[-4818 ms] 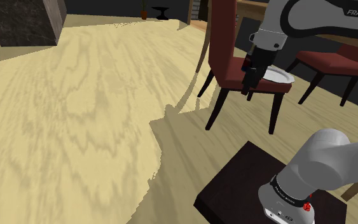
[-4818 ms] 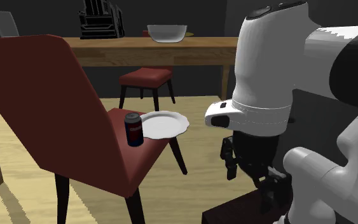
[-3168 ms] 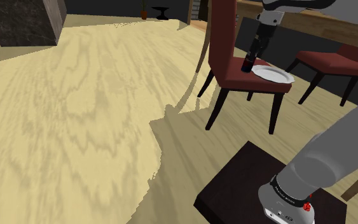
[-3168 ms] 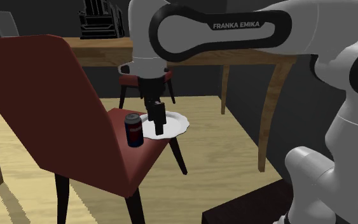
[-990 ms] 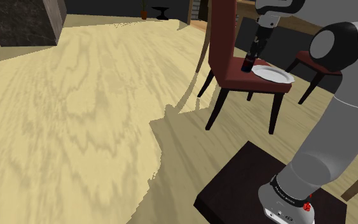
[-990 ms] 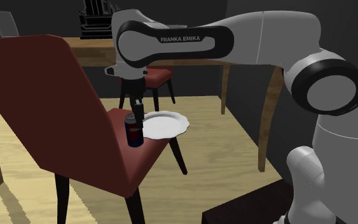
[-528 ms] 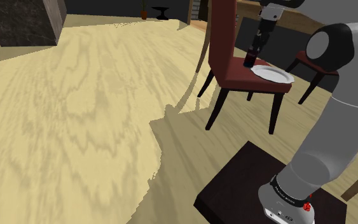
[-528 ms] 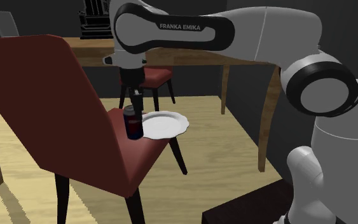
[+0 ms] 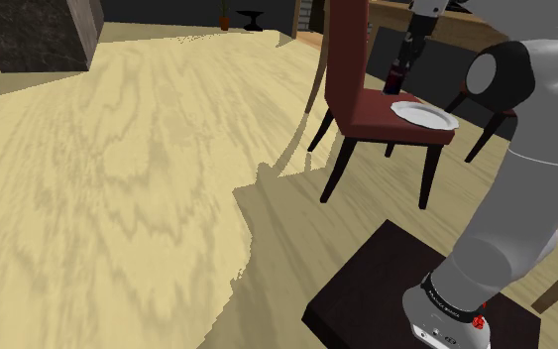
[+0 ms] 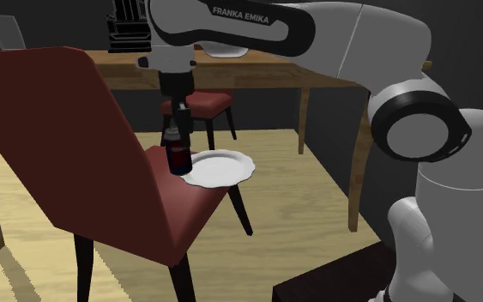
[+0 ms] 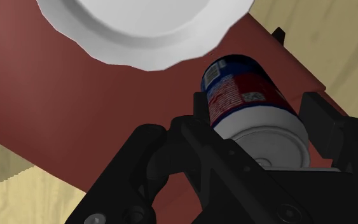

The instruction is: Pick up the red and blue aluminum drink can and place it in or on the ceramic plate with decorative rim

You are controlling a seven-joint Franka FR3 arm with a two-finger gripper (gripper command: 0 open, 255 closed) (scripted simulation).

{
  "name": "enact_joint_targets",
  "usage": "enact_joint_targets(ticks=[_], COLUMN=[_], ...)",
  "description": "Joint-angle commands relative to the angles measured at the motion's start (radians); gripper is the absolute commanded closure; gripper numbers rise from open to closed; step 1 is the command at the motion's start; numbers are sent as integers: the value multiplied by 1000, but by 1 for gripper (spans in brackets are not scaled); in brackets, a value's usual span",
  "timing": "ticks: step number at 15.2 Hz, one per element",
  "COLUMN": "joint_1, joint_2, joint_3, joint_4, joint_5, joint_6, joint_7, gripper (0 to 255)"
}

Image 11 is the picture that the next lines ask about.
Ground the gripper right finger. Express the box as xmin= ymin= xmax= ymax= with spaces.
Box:
xmin=298 ymin=91 xmax=358 ymax=175

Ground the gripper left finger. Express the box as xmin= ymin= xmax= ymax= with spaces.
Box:
xmin=64 ymin=92 xmax=310 ymax=224

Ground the blue red white can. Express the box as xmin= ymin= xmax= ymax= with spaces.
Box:
xmin=200 ymin=54 xmax=312 ymax=170

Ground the white plate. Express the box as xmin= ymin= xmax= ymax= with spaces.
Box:
xmin=36 ymin=0 xmax=256 ymax=73

